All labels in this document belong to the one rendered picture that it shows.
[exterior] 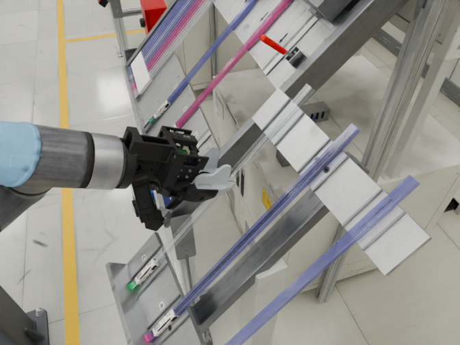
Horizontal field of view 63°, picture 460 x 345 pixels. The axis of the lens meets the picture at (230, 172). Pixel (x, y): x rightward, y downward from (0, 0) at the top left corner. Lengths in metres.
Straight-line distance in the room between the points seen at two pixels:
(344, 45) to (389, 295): 1.16
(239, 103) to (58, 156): 0.96
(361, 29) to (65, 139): 0.54
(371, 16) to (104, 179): 0.54
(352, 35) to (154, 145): 0.43
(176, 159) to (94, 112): 2.00
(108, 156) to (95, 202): 1.45
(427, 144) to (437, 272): 0.67
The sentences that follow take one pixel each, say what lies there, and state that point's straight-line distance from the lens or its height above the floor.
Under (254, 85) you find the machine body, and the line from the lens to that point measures 1.47.
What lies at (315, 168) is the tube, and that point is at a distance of 0.56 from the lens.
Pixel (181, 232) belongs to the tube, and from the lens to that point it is 0.70.
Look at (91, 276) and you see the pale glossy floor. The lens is 1.71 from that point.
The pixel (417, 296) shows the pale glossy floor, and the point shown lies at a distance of 1.74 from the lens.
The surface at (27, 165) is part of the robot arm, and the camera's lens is 0.48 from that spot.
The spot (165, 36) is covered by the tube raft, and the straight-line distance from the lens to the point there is 1.27.
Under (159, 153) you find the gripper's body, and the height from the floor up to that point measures 1.06.
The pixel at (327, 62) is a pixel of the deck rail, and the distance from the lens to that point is 0.76.
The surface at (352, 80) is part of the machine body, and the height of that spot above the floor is 0.62.
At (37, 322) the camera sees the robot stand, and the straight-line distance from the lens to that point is 1.68.
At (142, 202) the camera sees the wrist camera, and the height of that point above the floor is 0.98.
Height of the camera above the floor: 1.42
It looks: 46 degrees down
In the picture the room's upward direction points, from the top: straight up
